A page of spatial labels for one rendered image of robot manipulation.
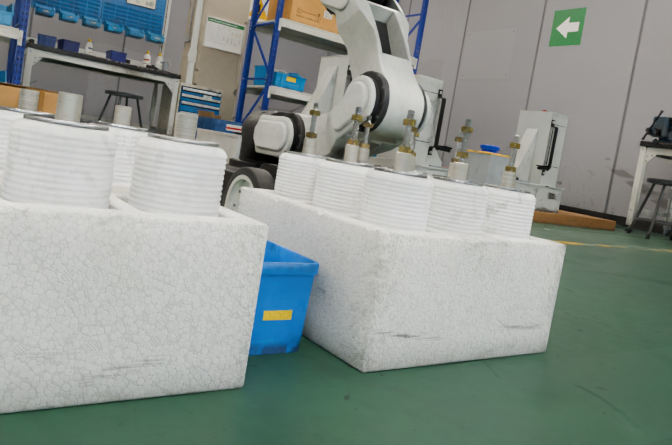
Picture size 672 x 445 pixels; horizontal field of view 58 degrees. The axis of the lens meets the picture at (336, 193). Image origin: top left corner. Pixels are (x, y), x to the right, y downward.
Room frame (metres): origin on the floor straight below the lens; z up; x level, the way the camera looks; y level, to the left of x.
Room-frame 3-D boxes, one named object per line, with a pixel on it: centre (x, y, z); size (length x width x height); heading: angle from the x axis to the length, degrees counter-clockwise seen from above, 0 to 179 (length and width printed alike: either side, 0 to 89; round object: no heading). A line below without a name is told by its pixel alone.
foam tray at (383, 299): (1.01, -0.11, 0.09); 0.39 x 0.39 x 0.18; 37
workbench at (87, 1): (6.06, 2.51, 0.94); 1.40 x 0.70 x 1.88; 125
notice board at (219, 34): (7.24, 1.60, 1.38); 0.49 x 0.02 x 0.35; 125
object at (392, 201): (0.85, -0.08, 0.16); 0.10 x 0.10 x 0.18
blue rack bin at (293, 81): (6.33, 0.77, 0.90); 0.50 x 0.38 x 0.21; 36
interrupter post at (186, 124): (0.65, 0.17, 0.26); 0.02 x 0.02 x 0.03
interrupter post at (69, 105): (0.58, 0.27, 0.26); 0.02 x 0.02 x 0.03
